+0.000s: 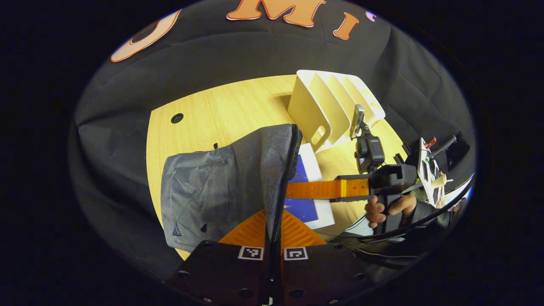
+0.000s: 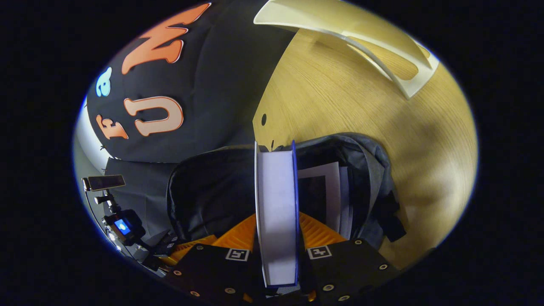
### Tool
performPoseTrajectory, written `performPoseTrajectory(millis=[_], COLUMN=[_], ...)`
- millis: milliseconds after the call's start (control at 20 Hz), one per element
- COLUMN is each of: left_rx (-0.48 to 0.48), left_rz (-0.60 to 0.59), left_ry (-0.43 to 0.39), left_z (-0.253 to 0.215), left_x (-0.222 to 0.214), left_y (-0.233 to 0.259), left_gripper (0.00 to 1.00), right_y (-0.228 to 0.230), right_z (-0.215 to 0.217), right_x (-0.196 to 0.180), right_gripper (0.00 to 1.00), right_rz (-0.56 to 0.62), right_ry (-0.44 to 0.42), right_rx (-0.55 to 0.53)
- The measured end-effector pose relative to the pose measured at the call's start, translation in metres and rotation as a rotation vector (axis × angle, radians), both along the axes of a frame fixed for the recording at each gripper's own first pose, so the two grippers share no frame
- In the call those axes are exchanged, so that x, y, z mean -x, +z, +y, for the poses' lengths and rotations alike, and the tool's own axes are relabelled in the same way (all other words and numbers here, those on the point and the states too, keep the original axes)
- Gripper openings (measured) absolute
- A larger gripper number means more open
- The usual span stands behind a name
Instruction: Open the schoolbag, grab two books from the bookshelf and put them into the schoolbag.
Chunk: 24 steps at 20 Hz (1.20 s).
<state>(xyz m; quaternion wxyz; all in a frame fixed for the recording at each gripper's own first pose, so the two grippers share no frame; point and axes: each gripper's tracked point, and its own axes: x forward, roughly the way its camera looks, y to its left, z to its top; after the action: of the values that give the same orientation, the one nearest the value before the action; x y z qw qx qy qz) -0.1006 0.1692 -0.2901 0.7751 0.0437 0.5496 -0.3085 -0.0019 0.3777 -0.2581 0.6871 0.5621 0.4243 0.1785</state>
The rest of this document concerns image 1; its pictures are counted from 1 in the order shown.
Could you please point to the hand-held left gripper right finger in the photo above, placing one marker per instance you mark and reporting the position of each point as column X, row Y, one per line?
column 318, row 272

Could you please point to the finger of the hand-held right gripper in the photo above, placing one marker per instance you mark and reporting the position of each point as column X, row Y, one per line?
column 323, row 190

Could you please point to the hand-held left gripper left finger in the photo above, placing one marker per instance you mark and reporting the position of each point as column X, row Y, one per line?
column 229, row 272

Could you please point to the blue and white book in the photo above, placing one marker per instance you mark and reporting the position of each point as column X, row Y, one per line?
column 304, row 170

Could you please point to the white bookshelf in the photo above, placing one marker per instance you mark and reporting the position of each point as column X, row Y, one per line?
column 310, row 110

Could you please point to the grey schoolbag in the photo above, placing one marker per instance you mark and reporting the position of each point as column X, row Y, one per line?
column 212, row 187

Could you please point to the white circuit board device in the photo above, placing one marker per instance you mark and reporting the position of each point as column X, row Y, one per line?
column 425, row 170

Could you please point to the black box device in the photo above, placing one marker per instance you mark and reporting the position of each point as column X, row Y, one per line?
column 457, row 153

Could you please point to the black backdrop cloth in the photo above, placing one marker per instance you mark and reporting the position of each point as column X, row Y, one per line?
column 255, row 51

